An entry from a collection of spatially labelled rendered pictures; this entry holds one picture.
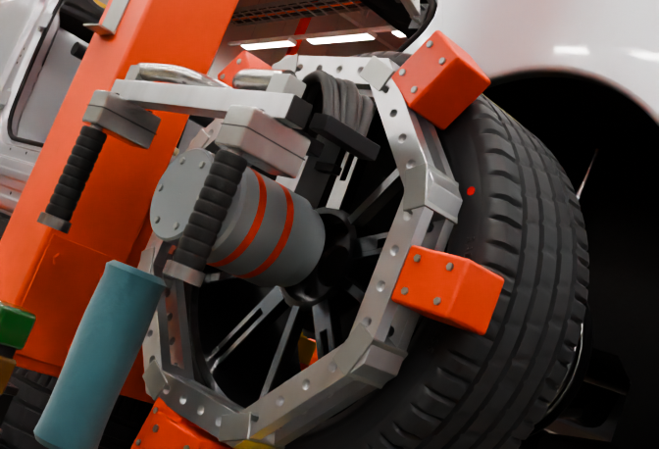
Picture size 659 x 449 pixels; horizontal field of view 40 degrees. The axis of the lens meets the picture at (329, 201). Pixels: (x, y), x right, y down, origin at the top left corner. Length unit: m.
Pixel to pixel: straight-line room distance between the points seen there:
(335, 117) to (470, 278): 0.24
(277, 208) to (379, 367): 0.26
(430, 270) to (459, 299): 0.05
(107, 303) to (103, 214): 0.34
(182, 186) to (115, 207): 0.42
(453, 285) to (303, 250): 0.28
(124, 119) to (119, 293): 0.24
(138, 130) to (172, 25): 0.36
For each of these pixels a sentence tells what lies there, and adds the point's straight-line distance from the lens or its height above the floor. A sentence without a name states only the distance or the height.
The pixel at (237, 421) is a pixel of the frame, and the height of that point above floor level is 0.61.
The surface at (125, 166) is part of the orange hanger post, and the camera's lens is 1.56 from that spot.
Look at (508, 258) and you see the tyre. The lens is 1.09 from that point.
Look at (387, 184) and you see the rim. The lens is 1.25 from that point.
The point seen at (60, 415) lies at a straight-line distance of 1.27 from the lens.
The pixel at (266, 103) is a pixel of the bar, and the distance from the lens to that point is 1.01.
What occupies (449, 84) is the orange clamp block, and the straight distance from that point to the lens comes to 1.14.
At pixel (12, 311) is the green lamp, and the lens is 0.98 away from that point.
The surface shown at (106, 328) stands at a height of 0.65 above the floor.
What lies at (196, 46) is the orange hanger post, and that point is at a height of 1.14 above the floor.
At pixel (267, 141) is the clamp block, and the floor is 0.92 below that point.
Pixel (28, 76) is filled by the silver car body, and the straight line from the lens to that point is 3.60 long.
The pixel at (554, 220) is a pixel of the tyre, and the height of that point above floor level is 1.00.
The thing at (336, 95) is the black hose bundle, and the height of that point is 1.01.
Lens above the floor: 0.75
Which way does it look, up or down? 8 degrees up
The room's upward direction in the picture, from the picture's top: 22 degrees clockwise
